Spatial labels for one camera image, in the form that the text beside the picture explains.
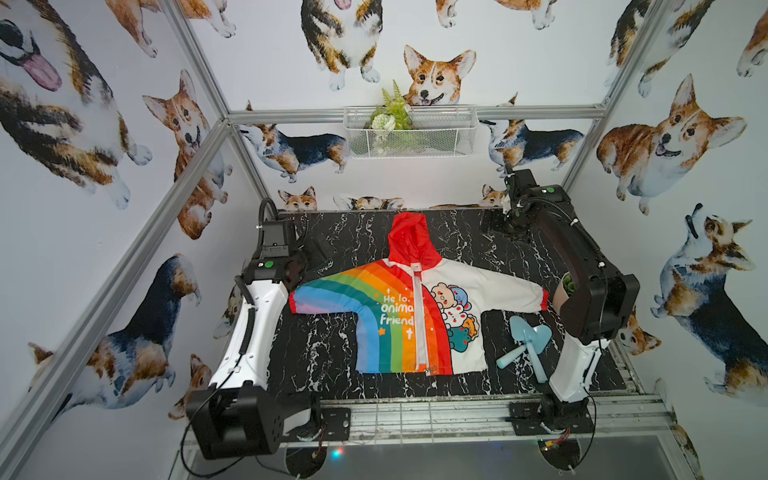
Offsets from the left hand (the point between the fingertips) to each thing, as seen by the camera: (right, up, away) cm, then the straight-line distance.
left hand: (323, 245), depth 80 cm
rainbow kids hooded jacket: (+27, -22, +12) cm, 37 cm away
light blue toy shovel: (+59, -28, +6) cm, 66 cm away
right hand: (+47, +4, +6) cm, 47 cm away
